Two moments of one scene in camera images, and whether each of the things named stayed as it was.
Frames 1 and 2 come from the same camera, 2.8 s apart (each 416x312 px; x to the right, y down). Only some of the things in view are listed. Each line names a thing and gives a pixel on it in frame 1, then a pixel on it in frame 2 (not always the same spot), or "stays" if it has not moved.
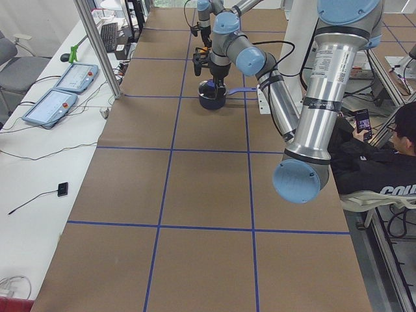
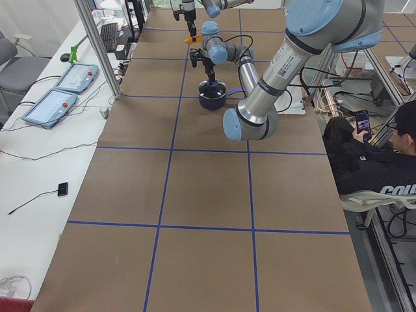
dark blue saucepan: [212, 97] stays
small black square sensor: [62, 189] stays
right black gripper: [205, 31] -> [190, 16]
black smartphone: [363, 124] stays
